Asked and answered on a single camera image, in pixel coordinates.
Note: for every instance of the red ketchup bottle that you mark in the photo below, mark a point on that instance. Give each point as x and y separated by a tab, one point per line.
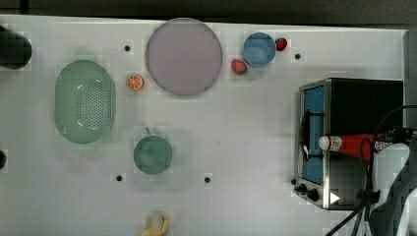
354	145

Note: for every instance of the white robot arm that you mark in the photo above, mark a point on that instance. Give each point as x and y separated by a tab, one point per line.
395	178

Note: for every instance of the black toaster oven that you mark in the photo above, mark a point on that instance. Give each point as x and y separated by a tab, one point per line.
337	120

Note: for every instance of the large red strawberry toy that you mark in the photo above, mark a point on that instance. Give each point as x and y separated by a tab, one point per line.
238	67

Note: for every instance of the green mug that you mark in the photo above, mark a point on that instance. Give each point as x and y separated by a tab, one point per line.
152	154

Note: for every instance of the grey round plate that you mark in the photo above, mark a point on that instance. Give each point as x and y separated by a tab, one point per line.
184	57

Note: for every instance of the orange slice toy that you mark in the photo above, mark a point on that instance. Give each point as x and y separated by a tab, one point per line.
135	82

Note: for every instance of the blue bowl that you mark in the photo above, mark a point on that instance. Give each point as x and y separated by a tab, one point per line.
259	49

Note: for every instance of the small red strawberry toy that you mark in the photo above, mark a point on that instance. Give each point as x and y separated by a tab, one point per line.
281	44

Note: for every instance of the peeled banana toy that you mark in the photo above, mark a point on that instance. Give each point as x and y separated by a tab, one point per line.
157	225

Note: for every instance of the green oval colander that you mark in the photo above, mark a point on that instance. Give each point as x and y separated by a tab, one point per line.
84	108

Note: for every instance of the black cylinder upper left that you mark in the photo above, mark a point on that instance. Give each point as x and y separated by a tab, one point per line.
15	49

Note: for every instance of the black object left edge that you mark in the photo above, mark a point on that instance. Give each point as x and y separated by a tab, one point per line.
3	159

